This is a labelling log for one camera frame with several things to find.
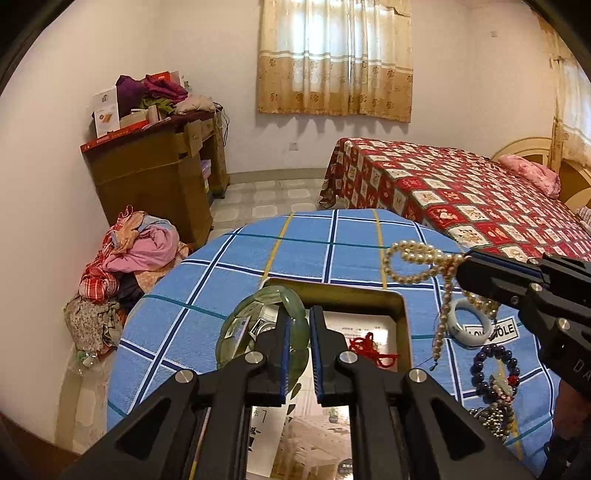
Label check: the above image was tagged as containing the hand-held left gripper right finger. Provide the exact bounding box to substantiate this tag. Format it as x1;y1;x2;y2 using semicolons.
309;305;536;480

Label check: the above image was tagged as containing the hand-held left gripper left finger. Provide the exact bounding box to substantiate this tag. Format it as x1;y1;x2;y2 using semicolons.
60;307;296;480

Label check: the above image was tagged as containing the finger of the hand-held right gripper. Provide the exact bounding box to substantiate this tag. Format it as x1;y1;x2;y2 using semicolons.
456;261;546;308
468;250;591;280

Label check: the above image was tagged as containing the white jade bangle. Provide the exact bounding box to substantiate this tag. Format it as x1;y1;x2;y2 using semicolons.
438;298;498;349

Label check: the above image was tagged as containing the green jade bangle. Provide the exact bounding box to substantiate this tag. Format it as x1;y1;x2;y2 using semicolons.
218;285;309;398

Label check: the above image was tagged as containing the dark bead bracelet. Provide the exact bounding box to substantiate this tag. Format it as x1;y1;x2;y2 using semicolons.
471;344;522;403

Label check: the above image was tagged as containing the gold tin jewelry box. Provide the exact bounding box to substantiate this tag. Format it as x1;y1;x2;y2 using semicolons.
222;277;414;409

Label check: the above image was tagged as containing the pearl necklace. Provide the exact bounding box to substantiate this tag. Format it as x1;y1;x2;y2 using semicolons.
384;239;500;371

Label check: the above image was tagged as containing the metallic bead bracelet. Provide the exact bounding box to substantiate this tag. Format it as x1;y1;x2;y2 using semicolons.
468;401;518;445

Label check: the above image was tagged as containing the silver wristwatch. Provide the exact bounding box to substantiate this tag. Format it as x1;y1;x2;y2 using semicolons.
249;314;280;343

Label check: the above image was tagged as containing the white label card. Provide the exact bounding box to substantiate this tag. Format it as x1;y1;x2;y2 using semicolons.
464;318;517;344

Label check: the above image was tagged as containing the printed tin lid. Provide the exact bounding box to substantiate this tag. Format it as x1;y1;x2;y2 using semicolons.
247;369;356;480

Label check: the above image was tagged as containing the pink pillow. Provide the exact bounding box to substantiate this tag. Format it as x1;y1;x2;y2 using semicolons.
498;154;561;199

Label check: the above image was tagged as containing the cream wooden headboard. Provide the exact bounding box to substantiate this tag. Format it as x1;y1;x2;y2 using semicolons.
492;136;591;214

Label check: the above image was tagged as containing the red patchwork bedspread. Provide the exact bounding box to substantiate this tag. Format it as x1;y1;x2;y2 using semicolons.
318;137;591;280

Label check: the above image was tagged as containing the blue checked tablecloth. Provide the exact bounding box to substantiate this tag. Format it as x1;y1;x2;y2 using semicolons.
107;209;561;480

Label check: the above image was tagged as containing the beige patterned curtain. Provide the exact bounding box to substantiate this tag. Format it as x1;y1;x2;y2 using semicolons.
257;0;413;123
538;18;591;168

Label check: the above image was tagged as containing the pile of clothes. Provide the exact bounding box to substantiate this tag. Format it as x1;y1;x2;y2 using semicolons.
64;205;190;366

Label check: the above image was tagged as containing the brown wooden desk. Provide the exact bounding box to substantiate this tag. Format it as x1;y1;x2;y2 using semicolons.
81;110;230;250

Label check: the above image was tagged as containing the beige cloth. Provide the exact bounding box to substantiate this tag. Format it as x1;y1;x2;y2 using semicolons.
174;93;216;115

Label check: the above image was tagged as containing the flat red box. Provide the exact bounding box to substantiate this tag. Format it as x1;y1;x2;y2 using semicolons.
80;117;176;154

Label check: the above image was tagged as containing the magenta cloth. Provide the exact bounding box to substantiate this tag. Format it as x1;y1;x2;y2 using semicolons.
143;74;188;103

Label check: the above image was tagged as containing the white cardboard box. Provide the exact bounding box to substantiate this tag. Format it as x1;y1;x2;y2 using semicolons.
92;87;121;138

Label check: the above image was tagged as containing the purple cloth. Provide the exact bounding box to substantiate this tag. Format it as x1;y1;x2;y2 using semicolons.
115;75;147;116

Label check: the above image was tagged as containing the red knotted cord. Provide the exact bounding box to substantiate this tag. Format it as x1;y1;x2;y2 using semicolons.
347;333;399;369

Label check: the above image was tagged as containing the black cable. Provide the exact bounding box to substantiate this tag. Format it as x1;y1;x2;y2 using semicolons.
216;105;230;149

